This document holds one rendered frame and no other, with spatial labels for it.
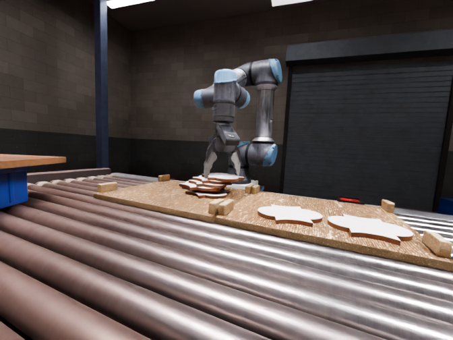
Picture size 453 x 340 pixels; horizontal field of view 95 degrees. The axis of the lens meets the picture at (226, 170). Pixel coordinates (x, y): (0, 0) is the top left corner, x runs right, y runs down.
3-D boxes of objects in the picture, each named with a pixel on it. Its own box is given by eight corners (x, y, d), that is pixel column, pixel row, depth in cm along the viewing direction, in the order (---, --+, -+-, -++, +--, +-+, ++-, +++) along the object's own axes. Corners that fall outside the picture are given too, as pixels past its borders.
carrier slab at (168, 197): (168, 183, 96) (168, 179, 96) (255, 195, 80) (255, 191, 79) (93, 197, 64) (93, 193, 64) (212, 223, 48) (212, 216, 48)
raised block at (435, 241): (420, 241, 39) (422, 228, 39) (433, 244, 38) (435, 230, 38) (437, 256, 33) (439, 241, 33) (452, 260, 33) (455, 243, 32)
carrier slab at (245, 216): (255, 195, 80) (255, 190, 80) (385, 212, 64) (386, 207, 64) (214, 223, 48) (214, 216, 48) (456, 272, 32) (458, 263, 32)
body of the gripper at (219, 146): (226, 153, 79) (228, 121, 78) (235, 154, 71) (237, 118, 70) (207, 152, 76) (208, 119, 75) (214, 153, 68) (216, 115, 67)
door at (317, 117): (276, 193, 530) (286, 52, 495) (440, 212, 431) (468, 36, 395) (275, 196, 498) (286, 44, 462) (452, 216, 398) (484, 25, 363)
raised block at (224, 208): (227, 208, 54) (228, 198, 54) (234, 210, 53) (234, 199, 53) (217, 215, 48) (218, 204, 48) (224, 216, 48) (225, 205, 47)
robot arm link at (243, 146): (233, 163, 128) (234, 140, 126) (254, 164, 122) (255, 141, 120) (224, 164, 117) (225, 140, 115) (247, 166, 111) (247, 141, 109)
